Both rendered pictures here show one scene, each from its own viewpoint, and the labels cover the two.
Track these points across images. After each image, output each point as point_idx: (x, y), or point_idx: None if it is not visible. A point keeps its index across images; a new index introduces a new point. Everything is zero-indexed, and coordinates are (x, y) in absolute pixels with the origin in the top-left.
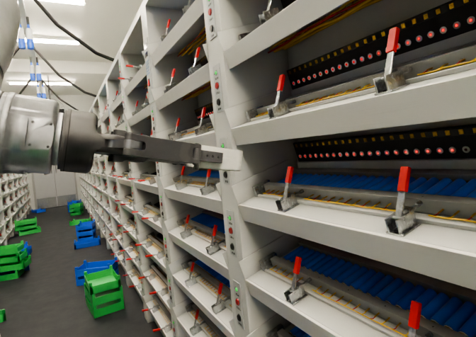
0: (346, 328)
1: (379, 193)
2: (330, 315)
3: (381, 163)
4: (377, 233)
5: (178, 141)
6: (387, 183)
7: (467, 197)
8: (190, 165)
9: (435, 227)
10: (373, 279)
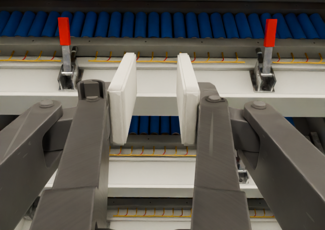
0: (169, 175)
1: (208, 43)
2: (144, 170)
3: None
4: (247, 95)
5: (308, 140)
6: (184, 23)
7: (288, 37)
8: (126, 139)
9: (284, 73)
10: (156, 116)
